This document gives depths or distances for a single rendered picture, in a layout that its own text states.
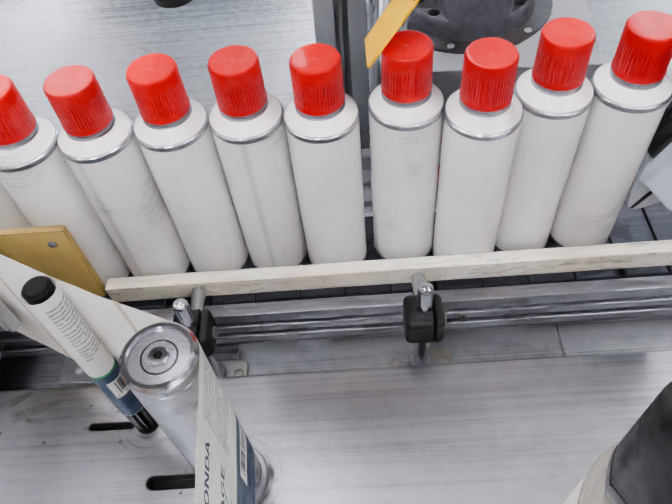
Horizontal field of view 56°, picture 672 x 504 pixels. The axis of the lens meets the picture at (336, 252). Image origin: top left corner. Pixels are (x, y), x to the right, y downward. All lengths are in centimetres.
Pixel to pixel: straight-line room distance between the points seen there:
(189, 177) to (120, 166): 5
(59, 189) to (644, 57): 40
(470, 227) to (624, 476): 29
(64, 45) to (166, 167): 55
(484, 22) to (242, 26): 34
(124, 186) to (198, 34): 48
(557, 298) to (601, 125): 15
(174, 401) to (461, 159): 25
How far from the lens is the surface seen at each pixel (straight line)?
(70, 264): 53
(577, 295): 56
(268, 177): 46
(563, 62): 43
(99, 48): 95
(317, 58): 41
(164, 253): 53
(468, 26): 74
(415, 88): 42
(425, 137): 44
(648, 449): 21
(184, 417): 33
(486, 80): 40
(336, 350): 56
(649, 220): 62
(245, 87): 41
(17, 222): 54
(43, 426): 54
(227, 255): 53
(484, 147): 43
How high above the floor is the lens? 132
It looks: 53 degrees down
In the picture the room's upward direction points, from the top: 7 degrees counter-clockwise
